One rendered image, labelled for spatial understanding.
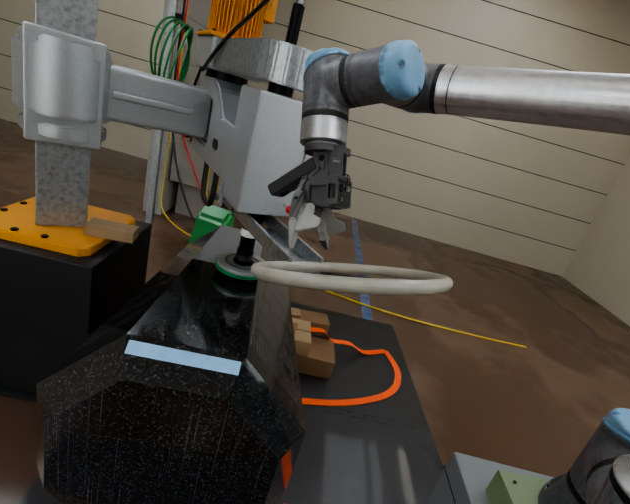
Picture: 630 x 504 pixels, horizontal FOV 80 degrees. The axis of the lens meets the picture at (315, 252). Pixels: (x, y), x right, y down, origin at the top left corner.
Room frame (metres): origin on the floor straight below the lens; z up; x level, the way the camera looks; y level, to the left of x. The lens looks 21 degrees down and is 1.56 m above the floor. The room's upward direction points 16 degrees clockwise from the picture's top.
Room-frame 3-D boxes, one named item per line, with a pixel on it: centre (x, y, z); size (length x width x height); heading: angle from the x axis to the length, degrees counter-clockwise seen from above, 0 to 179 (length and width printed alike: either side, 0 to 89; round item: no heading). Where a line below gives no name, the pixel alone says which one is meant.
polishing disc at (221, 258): (1.41, 0.28, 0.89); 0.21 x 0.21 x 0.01
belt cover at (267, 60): (1.70, 0.47, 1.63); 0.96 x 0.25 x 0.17; 35
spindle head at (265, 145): (1.47, 0.32, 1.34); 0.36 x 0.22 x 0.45; 35
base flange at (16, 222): (1.56, 1.17, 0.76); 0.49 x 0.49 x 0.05; 6
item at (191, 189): (4.62, 1.48, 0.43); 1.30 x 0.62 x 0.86; 2
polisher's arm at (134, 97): (1.68, 1.01, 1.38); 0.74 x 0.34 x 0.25; 127
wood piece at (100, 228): (1.54, 0.91, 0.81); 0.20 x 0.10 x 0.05; 104
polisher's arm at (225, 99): (1.74, 0.49, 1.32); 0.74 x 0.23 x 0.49; 35
